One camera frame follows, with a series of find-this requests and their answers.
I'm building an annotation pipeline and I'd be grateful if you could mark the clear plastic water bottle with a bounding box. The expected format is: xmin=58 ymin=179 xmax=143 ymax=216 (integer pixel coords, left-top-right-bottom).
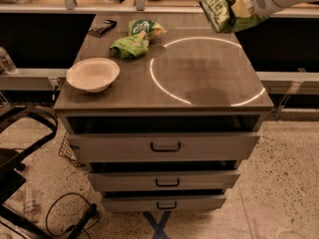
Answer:
xmin=0 ymin=47 xmax=18 ymax=75

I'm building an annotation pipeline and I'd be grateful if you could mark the white paper bowl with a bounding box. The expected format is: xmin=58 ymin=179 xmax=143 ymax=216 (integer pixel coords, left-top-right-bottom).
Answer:
xmin=66 ymin=58 xmax=120 ymax=93

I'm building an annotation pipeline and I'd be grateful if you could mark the grey drawer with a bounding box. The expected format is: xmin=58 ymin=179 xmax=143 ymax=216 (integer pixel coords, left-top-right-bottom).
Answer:
xmin=102 ymin=195 xmax=226 ymax=212
xmin=67 ymin=131 xmax=260 ymax=162
xmin=89 ymin=170 xmax=239 ymax=192

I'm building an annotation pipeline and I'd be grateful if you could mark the dark snack bar wrapper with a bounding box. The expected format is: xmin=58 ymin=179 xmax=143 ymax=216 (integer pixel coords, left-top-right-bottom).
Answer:
xmin=88 ymin=20 xmax=117 ymax=38

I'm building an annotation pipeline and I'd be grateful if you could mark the grey drawer cabinet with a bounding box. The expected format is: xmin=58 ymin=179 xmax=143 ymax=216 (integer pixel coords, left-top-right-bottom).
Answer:
xmin=55 ymin=14 xmax=273 ymax=199

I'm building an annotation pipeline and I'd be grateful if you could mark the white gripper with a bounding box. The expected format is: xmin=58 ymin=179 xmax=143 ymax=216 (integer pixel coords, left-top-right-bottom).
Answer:
xmin=231 ymin=0 xmax=281 ymax=18

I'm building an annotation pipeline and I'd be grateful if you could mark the green jalapeno chip bag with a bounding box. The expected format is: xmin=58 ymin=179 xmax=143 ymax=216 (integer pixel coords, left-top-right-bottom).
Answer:
xmin=199 ymin=0 xmax=268 ymax=33

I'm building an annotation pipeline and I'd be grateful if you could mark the bottom grey drawer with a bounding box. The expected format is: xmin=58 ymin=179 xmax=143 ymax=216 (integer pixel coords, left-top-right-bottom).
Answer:
xmin=102 ymin=195 xmax=226 ymax=212

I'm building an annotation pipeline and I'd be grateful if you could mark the black office chair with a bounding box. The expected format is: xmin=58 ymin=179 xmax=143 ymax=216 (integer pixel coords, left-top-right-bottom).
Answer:
xmin=0 ymin=104 xmax=58 ymax=239

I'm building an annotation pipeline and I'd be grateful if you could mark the crumpled green chip bag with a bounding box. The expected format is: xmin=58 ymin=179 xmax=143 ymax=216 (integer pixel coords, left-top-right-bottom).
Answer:
xmin=110 ymin=32 xmax=149 ymax=59

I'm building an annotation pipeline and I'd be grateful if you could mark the green white snack bag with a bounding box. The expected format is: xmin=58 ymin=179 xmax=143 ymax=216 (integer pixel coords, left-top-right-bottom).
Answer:
xmin=129 ymin=19 xmax=166 ymax=39

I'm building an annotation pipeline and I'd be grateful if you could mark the top grey drawer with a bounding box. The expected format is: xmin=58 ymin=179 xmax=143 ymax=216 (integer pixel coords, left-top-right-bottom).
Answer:
xmin=67 ymin=131 xmax=260 ymax=162

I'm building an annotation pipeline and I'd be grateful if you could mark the middle grey drawer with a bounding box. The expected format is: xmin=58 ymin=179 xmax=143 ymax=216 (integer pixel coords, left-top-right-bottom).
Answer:
xmin=89 ymin=170 xmax=239 ymax=192

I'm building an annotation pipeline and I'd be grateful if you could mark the black floor cable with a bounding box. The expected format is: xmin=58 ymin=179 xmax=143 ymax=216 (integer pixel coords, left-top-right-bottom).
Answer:
xmin=45 ymin=192 xmax=101 ymax=239

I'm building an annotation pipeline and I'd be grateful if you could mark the wire mesh basket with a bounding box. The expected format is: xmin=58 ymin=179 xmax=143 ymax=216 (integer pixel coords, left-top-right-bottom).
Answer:
xmin=58 ymin=133 xmax=84 ymax=168

